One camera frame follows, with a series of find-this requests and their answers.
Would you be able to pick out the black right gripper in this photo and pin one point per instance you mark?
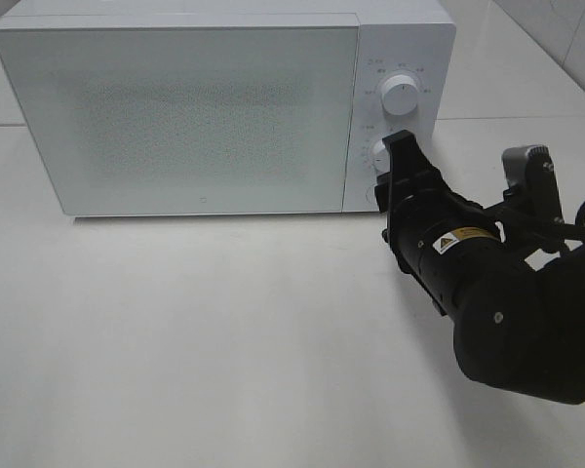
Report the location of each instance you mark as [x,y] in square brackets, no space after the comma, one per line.
[420,207]

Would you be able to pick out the white microwave knob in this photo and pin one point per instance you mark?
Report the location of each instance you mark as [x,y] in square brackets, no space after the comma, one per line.
[380,157]
[399,94]

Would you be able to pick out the round white door button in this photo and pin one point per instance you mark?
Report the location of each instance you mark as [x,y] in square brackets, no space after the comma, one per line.
[370,196]

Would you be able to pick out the white microwave door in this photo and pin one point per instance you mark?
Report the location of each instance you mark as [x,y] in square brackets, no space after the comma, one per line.
[182,122]

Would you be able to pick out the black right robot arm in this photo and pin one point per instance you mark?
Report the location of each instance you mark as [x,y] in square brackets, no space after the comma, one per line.
[511,277]

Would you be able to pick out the white microwave oven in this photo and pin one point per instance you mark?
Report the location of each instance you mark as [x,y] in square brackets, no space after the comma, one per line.
[415,37]

